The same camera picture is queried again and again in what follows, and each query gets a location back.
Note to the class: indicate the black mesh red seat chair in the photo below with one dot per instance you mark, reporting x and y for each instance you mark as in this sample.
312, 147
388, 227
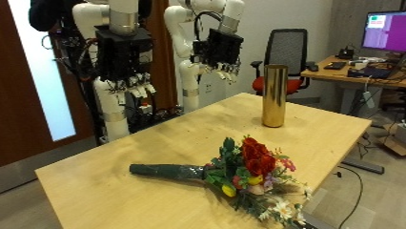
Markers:
286, 47

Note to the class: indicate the wooden office desk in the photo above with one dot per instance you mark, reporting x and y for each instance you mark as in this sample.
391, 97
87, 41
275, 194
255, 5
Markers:
327, 74

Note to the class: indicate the cardboard box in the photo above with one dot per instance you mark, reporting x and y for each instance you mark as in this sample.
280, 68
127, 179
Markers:
392, 141

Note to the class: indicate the control box with red button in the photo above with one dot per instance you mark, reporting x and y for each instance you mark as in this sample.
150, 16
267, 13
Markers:
145, 108

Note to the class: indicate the brown door with glass panel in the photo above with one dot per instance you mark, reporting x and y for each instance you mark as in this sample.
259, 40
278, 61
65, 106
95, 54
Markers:
18, 95

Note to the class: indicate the computer monitor purple screen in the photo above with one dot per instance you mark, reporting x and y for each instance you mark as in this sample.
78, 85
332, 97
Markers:
386, 31

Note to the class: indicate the black computer mouse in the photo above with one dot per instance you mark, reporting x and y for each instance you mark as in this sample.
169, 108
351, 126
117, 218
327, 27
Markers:
312, 67

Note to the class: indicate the grey table foot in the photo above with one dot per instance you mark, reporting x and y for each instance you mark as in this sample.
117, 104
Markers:
363, 165

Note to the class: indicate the black desk phone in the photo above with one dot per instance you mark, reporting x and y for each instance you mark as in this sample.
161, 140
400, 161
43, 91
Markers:
346, 53

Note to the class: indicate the white power strip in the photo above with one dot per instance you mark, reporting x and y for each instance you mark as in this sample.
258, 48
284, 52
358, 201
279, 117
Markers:
368, 98

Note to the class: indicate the black keyboard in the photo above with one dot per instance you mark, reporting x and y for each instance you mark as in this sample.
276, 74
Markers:
335, 65

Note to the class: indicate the person in dark top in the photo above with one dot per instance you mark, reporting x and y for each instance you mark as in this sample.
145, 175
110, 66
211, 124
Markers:
46, 16

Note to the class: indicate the gold cylinder vase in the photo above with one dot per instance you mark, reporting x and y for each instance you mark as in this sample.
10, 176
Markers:
274, 95

